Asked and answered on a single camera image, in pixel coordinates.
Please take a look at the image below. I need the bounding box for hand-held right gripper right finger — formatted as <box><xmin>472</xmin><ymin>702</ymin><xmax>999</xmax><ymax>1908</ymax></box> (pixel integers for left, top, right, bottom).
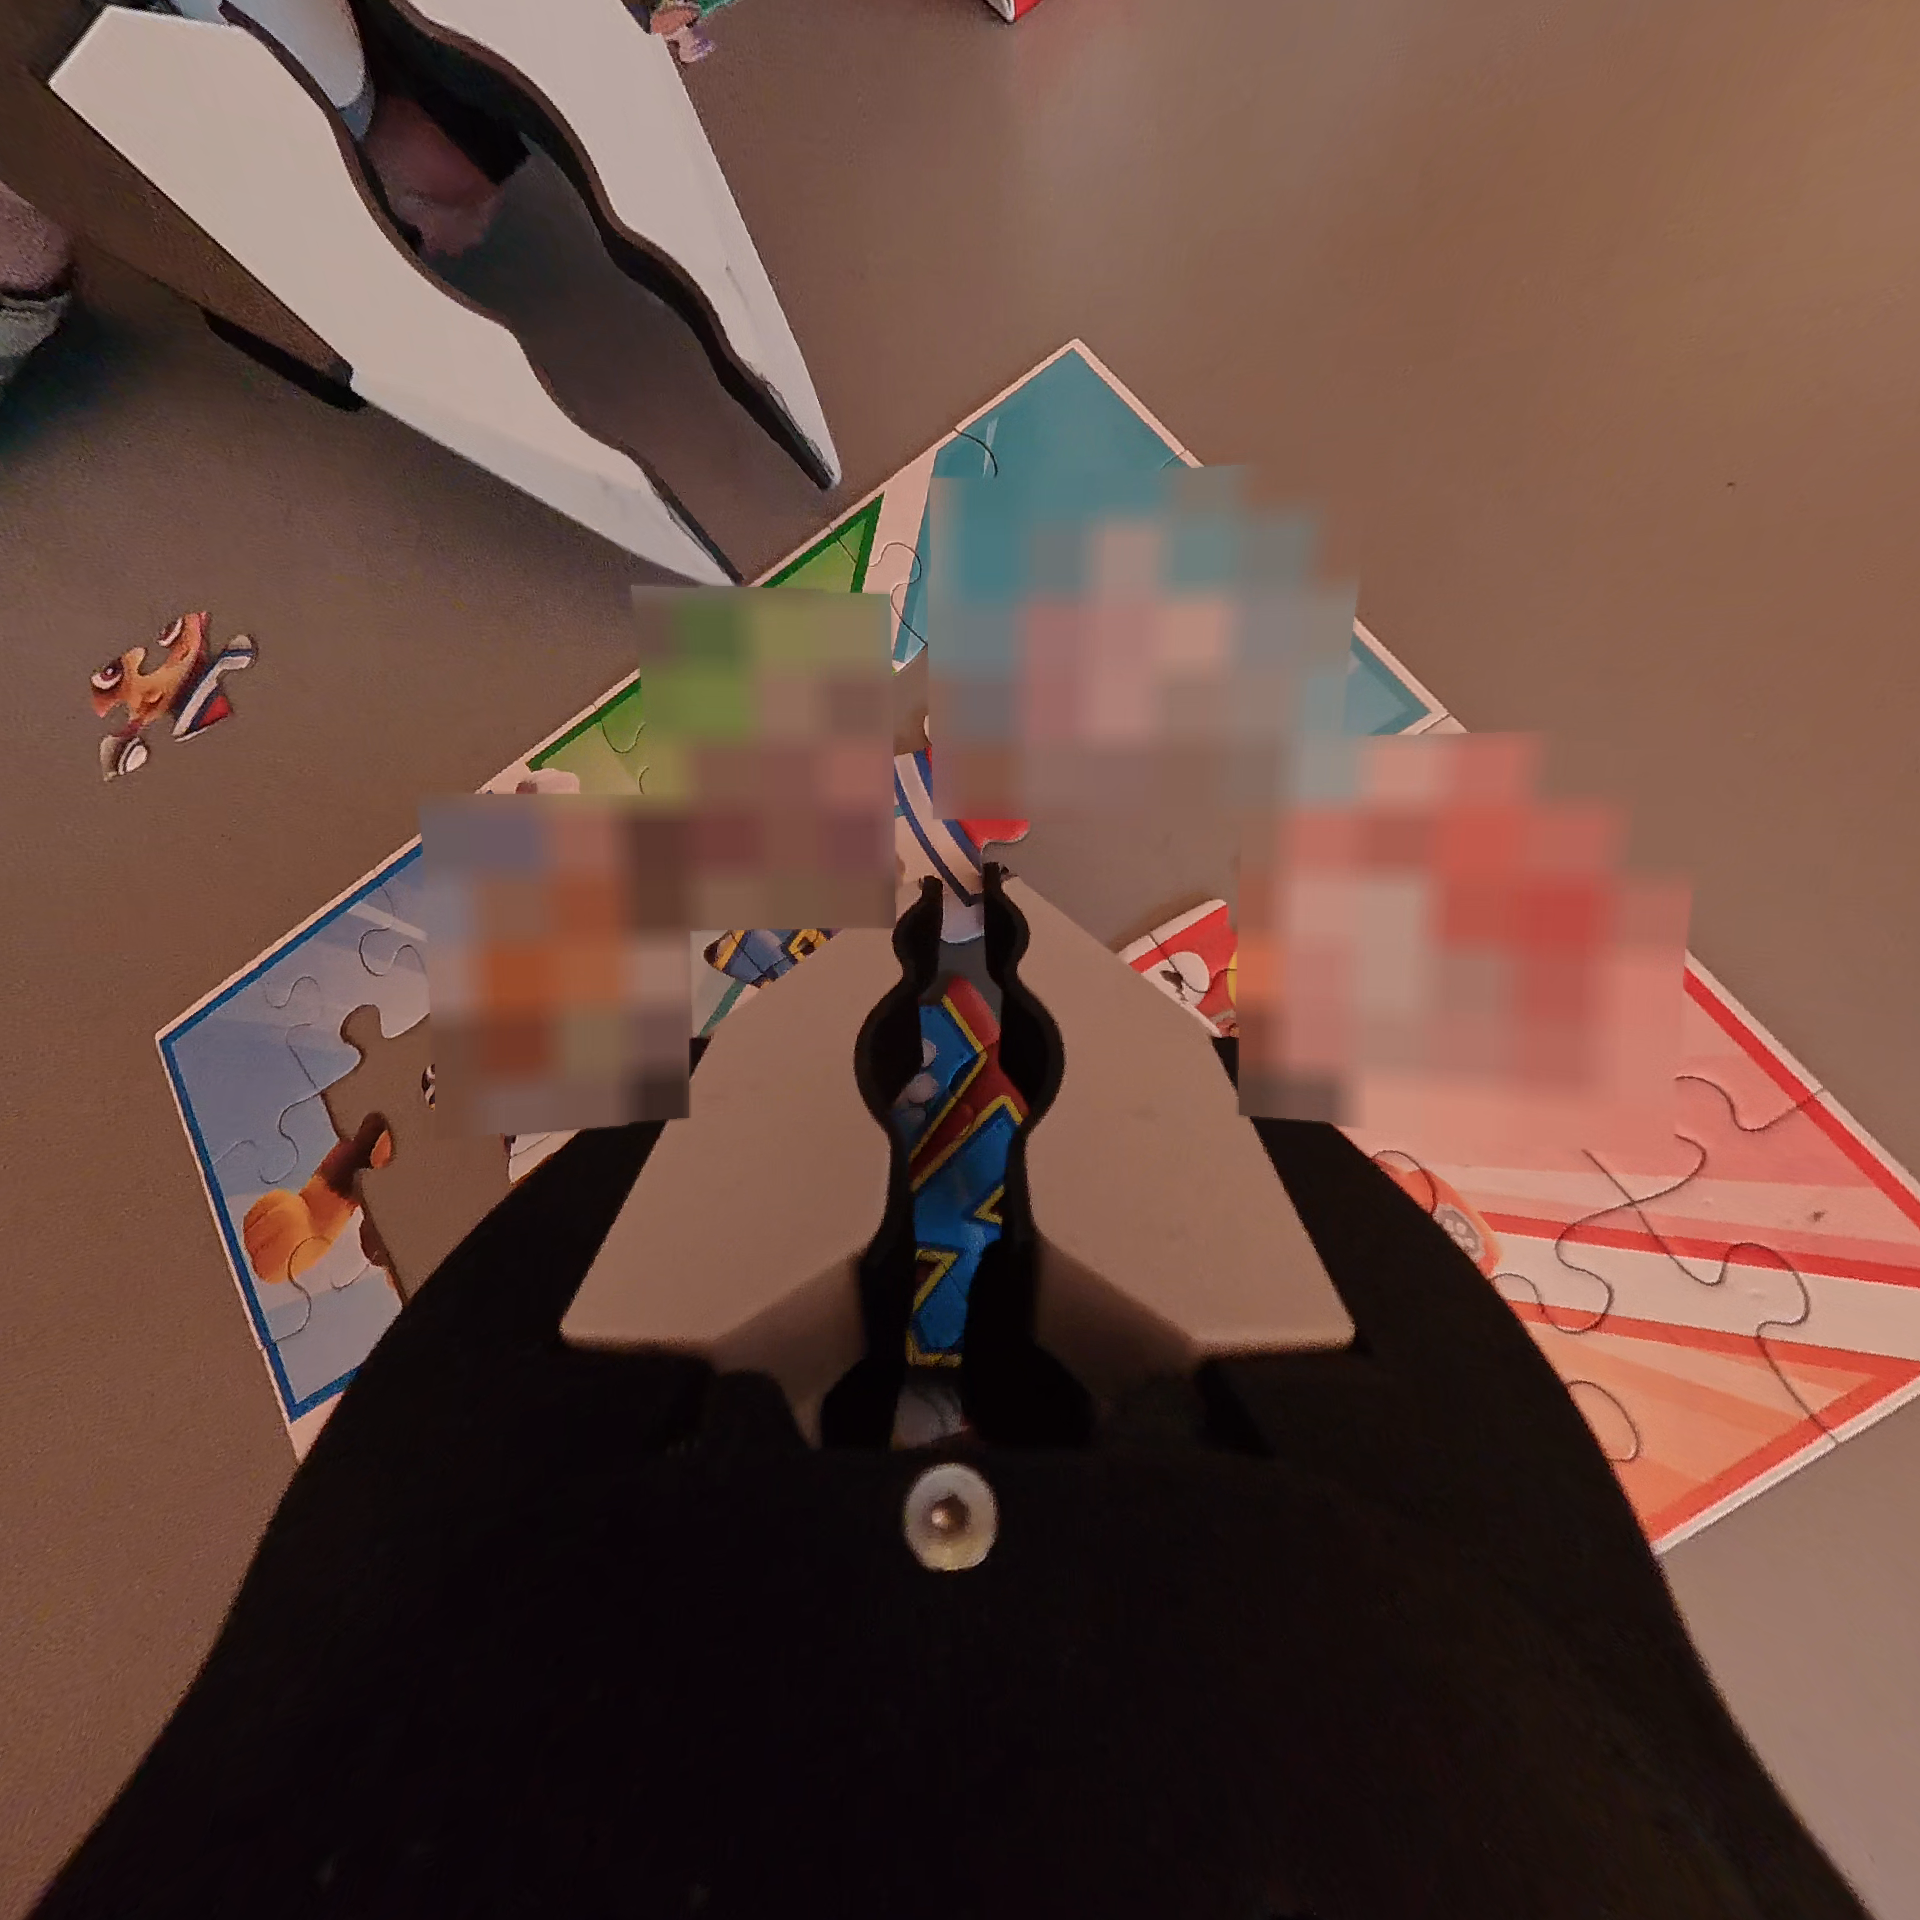
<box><xmin>983</xmin><ymin>873</ymin><xmax>1360</xmax><ymax>1424</ymax></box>

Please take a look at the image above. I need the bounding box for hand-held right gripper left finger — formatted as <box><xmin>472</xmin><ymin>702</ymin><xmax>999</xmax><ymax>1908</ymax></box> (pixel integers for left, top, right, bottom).
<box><xmin>559</xmin><ymin>878</ymin><xmax>944</xmax><ymax>1445</ymax></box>

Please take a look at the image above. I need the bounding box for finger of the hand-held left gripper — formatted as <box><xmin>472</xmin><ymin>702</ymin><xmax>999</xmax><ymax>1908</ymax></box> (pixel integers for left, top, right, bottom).
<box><xmin>351</xmin><ymin>0</ymin><xmax>845</xmax><ymax>494</ymax></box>
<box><xmin>29</xmin><ymin>0</ymin><xmax>744</xmax><ymax>590</ymax></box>

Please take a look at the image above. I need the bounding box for blue red jigsaw puzzle piece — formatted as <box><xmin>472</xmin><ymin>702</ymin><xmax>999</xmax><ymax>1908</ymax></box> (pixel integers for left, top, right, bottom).
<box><xmin>885</xmin><ymin>975</ymin><xmax>1037</xmax><ymax>1369</ymax></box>

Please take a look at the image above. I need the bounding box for assembled jigsaw puzzle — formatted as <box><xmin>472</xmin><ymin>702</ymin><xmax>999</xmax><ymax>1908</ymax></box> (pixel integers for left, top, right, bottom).
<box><xmin>158</xmin><ymin>341</ymin><xmax>1920</xmax><ymax>1553</ymax></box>

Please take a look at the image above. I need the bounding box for grey desk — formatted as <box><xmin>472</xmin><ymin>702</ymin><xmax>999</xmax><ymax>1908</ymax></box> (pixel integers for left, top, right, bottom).
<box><xmin>0</xmin><ymin>0</ymin><xmax>1920</xmax><ymax>1920</ymax></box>

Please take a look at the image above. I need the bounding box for orange striped jigsaw puzzle piece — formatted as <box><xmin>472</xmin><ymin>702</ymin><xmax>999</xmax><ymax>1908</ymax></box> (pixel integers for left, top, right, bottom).
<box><xmin>87</xmin><ymin>611</ymin><xmax>260</xmax><ymax>783</ymax></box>

